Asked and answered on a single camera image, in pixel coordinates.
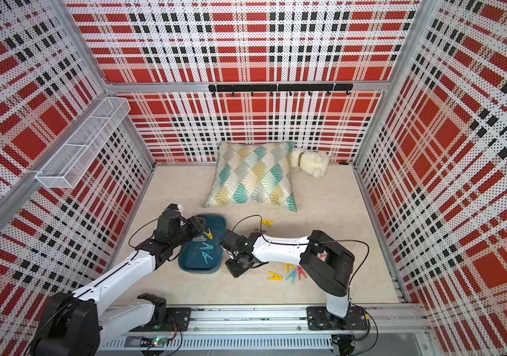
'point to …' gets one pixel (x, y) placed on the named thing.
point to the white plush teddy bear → (313, 162)
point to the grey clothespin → (199, 239)
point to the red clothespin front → (300, 270)
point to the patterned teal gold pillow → (253, 173)
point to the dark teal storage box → (190, 257)
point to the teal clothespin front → (292, 275)
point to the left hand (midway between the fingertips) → (206, 222)
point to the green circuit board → (159, 342)
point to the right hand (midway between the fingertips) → (239, 268)
